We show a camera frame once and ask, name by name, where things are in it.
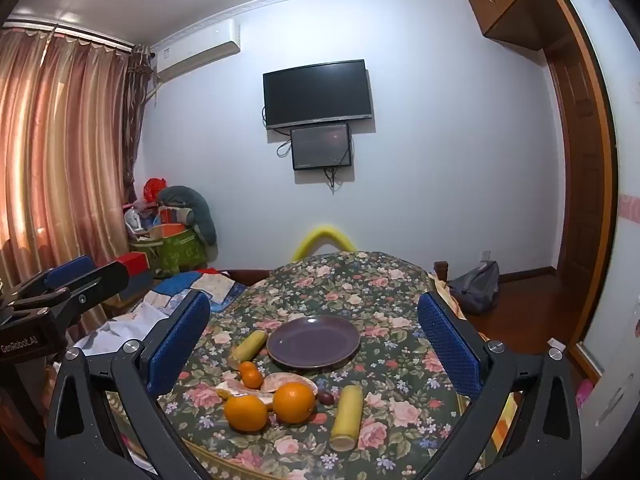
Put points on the yellow curved chair back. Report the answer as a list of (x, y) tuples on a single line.
[(324, 232)]

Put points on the small dark round fruit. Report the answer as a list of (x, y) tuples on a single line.
[(326, 398)]

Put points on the red box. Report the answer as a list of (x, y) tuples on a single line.
[(134, 262)]

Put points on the pink striped curtain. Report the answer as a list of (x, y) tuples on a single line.
[(60, 160)]

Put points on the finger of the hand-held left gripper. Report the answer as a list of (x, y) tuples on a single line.
[(107, 277), (72, 267)]

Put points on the pink plastic object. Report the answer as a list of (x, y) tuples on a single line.
[(583, 395)]

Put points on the red plastic bag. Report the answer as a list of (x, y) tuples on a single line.
[(154, 190)]

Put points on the dark brown plate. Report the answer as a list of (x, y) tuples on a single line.
[(315, 342)]

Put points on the black wall television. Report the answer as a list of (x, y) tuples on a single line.
[(317, 92)]

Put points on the orange box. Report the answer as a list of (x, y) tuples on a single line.
[(167, 231)]

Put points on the small black wall monitor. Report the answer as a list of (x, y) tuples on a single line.
[(321, 146)]

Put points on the small tangerine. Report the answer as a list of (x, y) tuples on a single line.
[(248, 367), (253, 381)]

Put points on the small peeled pomelo segment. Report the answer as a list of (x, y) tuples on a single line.
[(231, 391)]

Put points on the floral green tablecloth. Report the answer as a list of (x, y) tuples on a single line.
[(380, 280)]

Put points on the white wall socket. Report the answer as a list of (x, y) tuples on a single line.
[(486, 256)]

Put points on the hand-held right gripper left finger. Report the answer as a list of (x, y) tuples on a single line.
[(180, 345)]

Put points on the yellow banana piece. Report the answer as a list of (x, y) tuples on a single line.
[(346, 420)]

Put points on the blue patchwork quilt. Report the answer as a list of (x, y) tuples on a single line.
[(175, 287)]

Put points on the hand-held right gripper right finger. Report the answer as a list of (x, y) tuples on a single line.
[(450, 345)]

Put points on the white cloth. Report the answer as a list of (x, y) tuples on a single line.
[(125, 325)]

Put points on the white wardrobe door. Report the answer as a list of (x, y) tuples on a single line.
[(627, 160)]

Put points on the grey backpack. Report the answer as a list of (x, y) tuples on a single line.
[(475, 287)]

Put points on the wooden overhead cabinet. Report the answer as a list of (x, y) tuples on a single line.
[(505, 0)]

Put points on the white air conditioner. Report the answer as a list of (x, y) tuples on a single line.
[(197, 50)]

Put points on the brown wooden door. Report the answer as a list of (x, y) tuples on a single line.
[(580, 185)]

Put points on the large orange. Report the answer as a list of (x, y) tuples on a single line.
[(246, 413), (294, 403)]

